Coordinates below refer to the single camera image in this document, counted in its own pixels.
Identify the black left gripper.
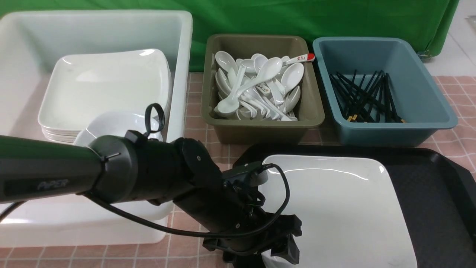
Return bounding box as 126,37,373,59
173,162,302,264

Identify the large white square plate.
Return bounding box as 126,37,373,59
263,154,418,268

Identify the white ceramic spoon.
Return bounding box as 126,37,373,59
215,57,283,116

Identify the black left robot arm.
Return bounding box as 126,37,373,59
0,131,302,268

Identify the pink checkered tablecloth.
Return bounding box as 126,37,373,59
1,73,475,268

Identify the olive plastic bin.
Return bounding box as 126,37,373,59
201,34,325,144

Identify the pile of white spoons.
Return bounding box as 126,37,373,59
212,51,305,121

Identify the stack of white small bowls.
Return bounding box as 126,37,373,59
73,111,146,147

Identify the red tipped white spoon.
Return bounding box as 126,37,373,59
281,53,316,66

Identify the pile of black chopsticks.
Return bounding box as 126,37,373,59
329,71,406,123

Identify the blue plastic bin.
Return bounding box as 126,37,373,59
312,37,457,147

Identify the stack of white square plates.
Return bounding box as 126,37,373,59
38,49,173,143

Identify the black plastic tray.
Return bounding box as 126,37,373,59
233,144,476,268

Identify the green backdrop cloth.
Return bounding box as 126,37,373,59
0,0,459,72

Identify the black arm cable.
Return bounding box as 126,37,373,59
0,103,290,239

